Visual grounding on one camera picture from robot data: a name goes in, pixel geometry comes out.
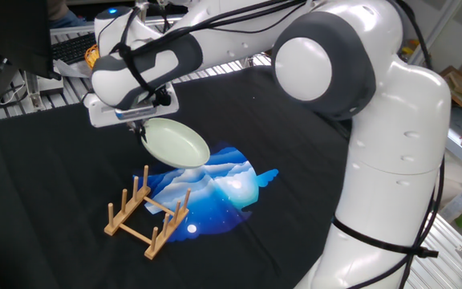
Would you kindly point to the aluminium bracket with white box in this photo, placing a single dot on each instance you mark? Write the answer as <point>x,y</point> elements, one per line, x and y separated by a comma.
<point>46,85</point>

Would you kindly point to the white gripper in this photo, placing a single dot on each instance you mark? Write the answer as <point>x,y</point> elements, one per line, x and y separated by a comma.
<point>100,114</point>

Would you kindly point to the aluminium upright post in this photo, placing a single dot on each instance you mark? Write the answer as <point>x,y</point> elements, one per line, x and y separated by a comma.
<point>140,10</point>

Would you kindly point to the black computer keyboard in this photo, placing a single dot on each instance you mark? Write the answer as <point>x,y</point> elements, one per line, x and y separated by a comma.
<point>72,48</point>

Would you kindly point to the person in blue jeans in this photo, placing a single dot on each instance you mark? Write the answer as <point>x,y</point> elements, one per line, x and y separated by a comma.
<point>64,12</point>

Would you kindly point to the pale green round plate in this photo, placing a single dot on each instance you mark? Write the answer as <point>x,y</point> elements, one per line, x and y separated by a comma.
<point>177,144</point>

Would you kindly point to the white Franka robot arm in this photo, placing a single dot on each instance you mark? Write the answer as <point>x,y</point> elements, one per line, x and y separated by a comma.
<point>395,140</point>

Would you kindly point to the wooden peg dish rack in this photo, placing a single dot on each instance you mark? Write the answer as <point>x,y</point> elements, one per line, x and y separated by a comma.
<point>128,210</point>

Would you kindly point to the black cloth with blue print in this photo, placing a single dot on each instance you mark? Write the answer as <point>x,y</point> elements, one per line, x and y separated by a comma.
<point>54,192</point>

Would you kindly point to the black monitor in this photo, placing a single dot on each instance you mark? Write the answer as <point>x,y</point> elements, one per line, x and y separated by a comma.
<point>10,32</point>

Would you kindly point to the white paper sheet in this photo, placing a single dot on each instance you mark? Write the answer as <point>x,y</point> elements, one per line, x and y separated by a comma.
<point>70,69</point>

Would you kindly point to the yellow wicker basket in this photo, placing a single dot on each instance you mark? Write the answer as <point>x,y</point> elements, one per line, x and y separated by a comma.
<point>91,56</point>

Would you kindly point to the silver and blue wrist camera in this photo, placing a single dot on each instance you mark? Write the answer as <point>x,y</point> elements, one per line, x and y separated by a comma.
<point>134,113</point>

